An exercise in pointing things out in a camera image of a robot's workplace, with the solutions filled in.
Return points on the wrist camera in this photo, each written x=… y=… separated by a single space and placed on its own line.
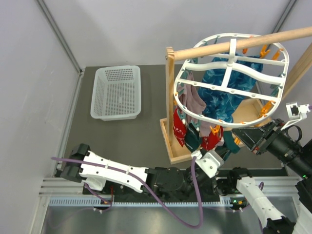
x=208 y=161
x=296 y=113

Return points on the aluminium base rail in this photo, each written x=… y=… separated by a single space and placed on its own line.
x=65 y=193

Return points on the red patterned sock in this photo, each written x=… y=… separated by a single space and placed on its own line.
x=179 y=128
x=214 y=137

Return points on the green reindeer sock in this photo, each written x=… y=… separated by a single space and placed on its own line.
x=230 y=143

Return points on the white plastic basket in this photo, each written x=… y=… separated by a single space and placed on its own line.
x=116 y=93

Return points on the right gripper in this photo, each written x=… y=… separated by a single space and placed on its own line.
x=252 y=136

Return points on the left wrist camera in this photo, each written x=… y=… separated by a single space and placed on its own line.
x=208 y=161

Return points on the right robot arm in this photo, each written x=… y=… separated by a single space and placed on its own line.
x=299 y=159

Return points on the wooden rack stand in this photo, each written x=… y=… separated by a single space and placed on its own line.
x=175 y=59

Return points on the white clip hanger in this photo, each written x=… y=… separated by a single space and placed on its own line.
x=231 y=80

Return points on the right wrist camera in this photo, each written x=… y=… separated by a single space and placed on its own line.
x=296 y=113

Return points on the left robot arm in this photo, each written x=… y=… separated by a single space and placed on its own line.
x=139 y=184

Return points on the mauve cloth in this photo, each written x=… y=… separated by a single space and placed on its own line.
x=189 y=97

